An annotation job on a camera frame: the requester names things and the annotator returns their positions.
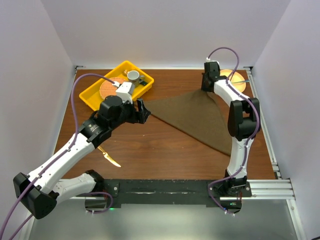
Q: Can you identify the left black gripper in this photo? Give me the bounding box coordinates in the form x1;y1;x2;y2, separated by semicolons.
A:
110;96;151;130

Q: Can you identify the brown cloth napkin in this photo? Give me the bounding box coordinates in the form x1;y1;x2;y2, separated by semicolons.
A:
145;89;232;156

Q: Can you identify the gold butter knife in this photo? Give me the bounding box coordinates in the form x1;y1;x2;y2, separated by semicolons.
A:
97;146;122;168

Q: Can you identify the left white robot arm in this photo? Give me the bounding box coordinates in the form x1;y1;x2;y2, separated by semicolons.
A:
13;95;151;220

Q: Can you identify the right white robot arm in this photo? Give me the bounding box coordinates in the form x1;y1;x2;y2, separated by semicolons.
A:
201;59;261;197

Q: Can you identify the yellow round plate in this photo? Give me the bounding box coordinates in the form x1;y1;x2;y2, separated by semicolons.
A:
220;69;247;93

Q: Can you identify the small green object in tray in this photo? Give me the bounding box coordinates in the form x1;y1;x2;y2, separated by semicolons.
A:
139;81;148;86

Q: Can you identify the iridescent fork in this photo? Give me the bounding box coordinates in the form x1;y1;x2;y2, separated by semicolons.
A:
231;79;250;84

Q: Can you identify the grey ceramic mug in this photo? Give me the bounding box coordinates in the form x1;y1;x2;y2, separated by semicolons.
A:
126;70;145;88

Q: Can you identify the orange woven coaster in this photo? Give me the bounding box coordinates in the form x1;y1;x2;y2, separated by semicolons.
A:
99;77;127;100

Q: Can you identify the yellow plastic tray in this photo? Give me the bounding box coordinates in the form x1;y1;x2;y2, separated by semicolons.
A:
79;60;154;111

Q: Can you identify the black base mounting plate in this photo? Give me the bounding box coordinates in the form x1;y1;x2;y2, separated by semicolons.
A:
88;178;252;213

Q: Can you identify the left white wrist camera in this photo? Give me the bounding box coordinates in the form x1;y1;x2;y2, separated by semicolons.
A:
113;81;135;104

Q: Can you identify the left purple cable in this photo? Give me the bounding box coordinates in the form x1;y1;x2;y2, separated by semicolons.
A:
0;73;118;240

